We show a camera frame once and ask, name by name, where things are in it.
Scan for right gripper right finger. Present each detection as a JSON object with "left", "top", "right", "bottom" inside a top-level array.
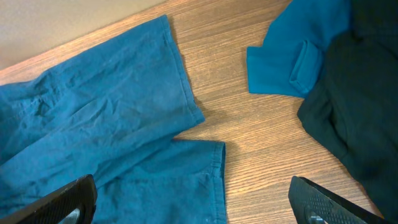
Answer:
[{"left": 288, "top": 176, "right": 390, "bottom": 224}]

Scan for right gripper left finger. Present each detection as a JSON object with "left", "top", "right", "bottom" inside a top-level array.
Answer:
[{"left": 1, "top": 174, "right": 98, "bottom": 224}]

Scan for navy blue shorts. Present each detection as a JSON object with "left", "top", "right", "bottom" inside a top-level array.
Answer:
[{"left": 1, "top": 16, "right": 227, "bottom": 224}]

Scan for black shirt on pile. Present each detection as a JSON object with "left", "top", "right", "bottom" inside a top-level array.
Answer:
[{"left": 297, "top": 0, "right": 397, "bottom": 223}]

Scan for blue shirt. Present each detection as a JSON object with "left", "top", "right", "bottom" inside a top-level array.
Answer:
[{"left": 246, "top": 0, "right": 351, "bottom": 98}]

